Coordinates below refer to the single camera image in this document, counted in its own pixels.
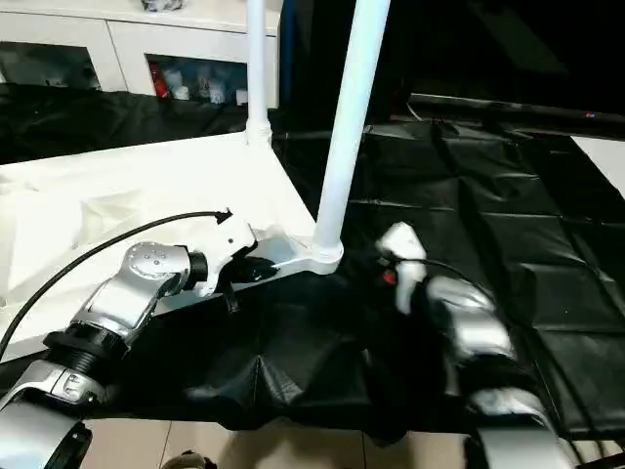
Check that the white plastic table top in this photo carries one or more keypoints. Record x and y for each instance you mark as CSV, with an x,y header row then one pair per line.
x,y
117,186

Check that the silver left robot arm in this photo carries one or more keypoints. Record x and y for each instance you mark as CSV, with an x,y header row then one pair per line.
x,y
127,293

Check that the black plastic mat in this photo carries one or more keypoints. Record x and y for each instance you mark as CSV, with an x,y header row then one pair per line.
x,y
508,215

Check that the red bottle in cabinet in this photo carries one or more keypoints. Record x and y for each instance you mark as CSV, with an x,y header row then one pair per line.
x,y
156,83

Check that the long black bar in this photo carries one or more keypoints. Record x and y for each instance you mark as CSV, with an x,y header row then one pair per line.
x,y
518,109

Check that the white cabinet with glass doors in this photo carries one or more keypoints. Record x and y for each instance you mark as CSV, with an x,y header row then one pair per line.
x,y
117,39

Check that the grey object on cabinet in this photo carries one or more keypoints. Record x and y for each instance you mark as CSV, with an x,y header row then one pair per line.
x,y
161,4

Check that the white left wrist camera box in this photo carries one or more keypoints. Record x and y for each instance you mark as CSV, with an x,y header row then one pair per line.
x,y
234,244

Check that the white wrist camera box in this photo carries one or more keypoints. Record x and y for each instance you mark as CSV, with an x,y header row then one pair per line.
x,y
234,244
400,239

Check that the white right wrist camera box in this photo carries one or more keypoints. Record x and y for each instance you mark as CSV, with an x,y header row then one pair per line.
x,y
400,239

